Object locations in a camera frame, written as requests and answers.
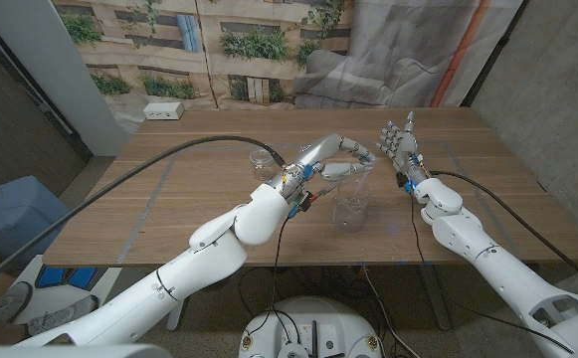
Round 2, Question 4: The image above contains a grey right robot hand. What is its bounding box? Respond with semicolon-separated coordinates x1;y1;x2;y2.
375;110;428;180

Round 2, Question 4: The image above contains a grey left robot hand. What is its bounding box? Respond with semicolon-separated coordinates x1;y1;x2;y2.
295;132;377;183

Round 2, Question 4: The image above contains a small glass clasp jar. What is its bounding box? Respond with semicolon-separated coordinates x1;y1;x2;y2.
249;147;278;182

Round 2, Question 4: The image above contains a printed fabric backdrop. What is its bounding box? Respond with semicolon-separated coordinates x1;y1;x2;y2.
52;0;524;134

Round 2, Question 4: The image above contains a grey table leg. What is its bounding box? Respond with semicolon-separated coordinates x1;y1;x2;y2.
420;264;452;332

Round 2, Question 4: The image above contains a wooden table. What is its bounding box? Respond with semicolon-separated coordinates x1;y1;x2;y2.
116;140;523;265

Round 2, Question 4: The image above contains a white power strip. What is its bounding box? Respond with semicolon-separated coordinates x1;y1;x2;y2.
142;101;185;121

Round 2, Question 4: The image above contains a white robot torso base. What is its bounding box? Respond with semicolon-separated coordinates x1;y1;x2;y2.
238;296;383;358

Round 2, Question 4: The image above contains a white table leg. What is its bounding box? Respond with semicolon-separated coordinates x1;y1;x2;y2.
166;306;188;332

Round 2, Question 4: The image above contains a grey sneaker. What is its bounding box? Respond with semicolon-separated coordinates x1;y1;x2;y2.
23;294;98;337
0;280;34;322

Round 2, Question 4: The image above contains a blue grey storage bin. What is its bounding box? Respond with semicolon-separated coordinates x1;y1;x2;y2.
0;174;74;269

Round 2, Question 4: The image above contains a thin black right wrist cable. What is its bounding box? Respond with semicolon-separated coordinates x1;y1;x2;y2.
409;192;576;355

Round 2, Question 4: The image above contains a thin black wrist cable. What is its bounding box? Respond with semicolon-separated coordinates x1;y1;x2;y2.
409;192;576;355
241;216;289;340

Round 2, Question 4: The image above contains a thin black left wrist cable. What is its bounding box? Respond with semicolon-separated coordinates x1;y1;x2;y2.
241;216;289;340

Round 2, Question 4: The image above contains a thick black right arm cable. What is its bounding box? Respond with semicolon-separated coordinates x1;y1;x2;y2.
430;170;578;294

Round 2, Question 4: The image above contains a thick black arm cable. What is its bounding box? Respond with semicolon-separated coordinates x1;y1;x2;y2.
430;170;578;294
0;134;288;299

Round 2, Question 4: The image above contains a white floor cable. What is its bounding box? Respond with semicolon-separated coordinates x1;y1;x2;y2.
361;266;409;358

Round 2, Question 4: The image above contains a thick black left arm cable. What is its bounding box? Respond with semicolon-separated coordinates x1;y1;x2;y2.
0;134;288;299

